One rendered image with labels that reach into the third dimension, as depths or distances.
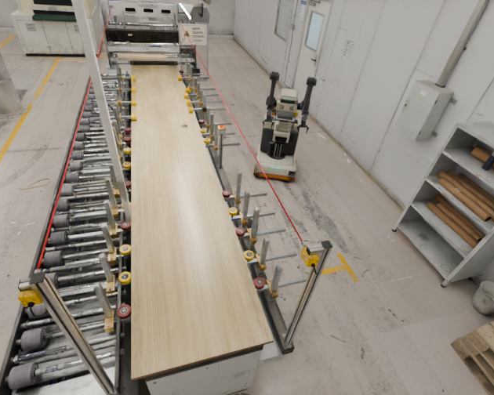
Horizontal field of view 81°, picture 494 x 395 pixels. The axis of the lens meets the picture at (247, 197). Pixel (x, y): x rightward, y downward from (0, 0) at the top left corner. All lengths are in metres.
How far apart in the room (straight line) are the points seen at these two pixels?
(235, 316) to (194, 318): 0.25
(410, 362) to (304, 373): 0.99
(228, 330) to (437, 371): 2.09
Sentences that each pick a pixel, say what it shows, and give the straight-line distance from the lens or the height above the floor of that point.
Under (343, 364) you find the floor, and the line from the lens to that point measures 3.05.
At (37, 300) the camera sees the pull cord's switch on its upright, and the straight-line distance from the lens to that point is 1.22.
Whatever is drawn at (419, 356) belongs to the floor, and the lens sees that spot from 3.41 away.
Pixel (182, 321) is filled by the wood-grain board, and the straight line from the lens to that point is 1.98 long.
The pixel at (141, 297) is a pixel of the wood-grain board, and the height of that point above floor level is 0.90.
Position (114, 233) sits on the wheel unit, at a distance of 2.55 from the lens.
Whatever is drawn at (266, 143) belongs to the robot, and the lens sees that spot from 4.52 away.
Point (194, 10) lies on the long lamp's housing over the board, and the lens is 2.10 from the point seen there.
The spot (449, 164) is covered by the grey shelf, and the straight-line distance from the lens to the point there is 4.05.
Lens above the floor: 2.67
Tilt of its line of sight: 40 degrees down
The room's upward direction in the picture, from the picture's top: 7 degrees clockwise
